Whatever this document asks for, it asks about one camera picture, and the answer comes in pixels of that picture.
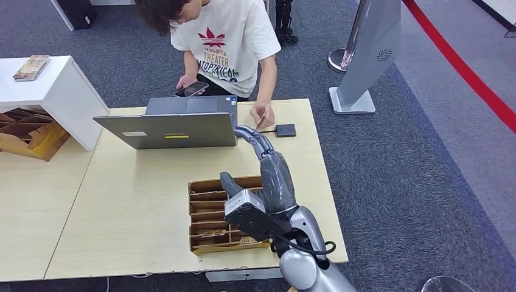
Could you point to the stack of cards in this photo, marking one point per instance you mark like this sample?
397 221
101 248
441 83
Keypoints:
31 67

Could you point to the black robot legs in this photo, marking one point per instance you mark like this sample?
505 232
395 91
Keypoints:
284 24

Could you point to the person's right hand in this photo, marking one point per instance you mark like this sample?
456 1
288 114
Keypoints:
186 80

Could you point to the white furniture frame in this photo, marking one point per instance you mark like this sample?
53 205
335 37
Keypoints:
64 18

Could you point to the chrome stanchion post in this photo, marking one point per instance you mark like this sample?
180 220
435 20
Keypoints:
339 60

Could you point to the person's left forearm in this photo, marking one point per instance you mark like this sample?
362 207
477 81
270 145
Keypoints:
268 80

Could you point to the clear round object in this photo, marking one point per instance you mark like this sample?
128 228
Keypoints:
447 285

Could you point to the black smartphone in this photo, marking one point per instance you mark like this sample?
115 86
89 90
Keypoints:
191 89

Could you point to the person's right forearm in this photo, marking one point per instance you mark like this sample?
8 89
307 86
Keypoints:
191 64

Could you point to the person's left hand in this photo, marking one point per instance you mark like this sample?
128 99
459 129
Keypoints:
264 111

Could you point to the white bar under desk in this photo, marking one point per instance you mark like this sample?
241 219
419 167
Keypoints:
242 275

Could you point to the ID card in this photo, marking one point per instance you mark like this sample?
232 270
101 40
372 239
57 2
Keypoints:
261 121

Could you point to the grey kiosk stand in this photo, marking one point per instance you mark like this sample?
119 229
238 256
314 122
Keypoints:
369 60

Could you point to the spare wooden card organizer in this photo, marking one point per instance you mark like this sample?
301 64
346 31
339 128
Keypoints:
40 141

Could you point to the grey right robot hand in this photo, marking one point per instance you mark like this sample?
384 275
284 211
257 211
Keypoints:
276 181

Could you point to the black box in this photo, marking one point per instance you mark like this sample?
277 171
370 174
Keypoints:
76 14

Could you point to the white side table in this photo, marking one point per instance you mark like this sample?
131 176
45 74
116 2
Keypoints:
68 96

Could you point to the small black card reader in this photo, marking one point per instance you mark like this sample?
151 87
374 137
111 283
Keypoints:
285 130

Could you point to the grey laptop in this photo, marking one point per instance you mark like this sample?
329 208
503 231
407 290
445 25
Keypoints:
173 131

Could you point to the person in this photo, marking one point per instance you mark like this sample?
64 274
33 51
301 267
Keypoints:
230 48

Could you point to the red barrier belt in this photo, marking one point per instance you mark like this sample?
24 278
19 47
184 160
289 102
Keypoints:
463 70

